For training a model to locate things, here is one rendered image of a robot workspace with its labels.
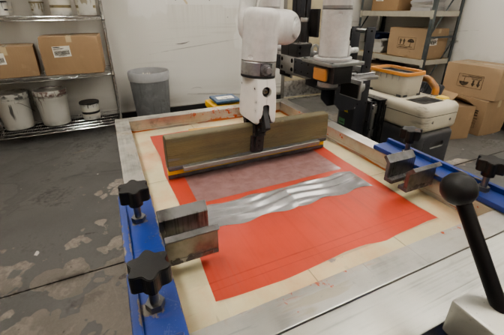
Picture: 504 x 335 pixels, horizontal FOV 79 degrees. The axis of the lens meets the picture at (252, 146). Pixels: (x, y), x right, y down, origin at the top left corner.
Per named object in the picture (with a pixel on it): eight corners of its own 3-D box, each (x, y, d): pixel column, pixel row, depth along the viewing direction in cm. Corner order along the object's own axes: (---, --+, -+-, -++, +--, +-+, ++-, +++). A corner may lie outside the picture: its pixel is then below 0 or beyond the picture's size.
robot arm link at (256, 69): (286, 64, 63) (284, 77, 64) (266, 58, 70) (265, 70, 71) (253, 64, 60) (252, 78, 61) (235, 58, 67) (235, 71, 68)
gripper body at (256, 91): (285, 73, 64) (280, 124, 68) (262, 66, 72) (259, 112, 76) (252, 73, 60) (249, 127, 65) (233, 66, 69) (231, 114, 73)
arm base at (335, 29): (340, 55, 113) (346, 9, 106) (366, 60, 102) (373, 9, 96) (306, 58, 106) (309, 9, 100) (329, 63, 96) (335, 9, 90)
